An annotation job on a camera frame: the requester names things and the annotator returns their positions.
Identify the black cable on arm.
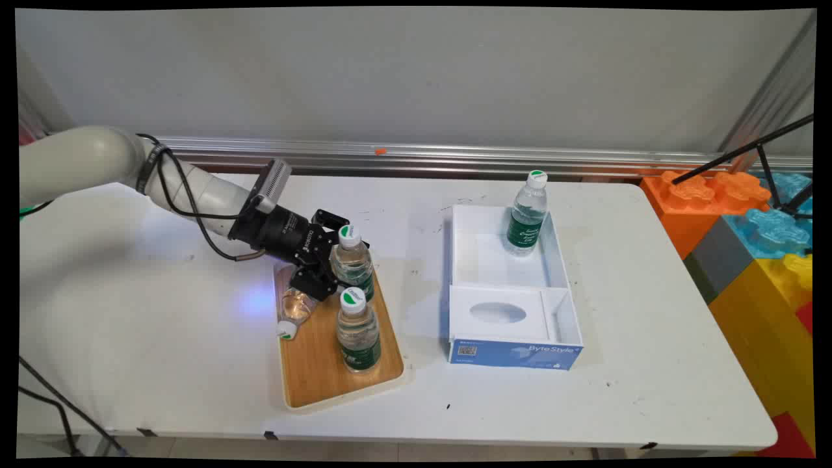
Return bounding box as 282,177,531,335
135,133,268,262

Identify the giant yellow building block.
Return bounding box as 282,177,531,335
707,253,816,450

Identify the giant orange building block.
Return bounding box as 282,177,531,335
640,170,773,260

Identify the black tripod stand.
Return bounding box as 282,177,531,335
671,113,815,219

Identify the black hanging cable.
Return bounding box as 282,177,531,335
19,386,82,458

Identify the bamboo tray white rim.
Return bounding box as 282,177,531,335
272,257,408,414

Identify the white blue ByteStyle box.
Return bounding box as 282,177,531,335
447,203,584,372

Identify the slanted aluminium profile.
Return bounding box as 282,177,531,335
717,10,817,157

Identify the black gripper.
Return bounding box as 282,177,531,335
227,201,371,304

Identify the grey hanging cable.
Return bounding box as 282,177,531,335
19,356,127,456

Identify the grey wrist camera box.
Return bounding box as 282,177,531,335
250,159,293,215

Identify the black strap on arm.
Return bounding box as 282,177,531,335
135,143,171,196

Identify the giant grey building block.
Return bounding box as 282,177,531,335
683,216,755,306

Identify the water bottle green label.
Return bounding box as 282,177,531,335
335,287,383,374
330,224,376,304
276,286,320,341
506,170,549,258

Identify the aluminium rail along wall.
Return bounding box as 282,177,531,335
155,135,814,179

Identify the giant cyan building block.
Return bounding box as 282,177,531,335
724,207,814,260
756,172,814,215

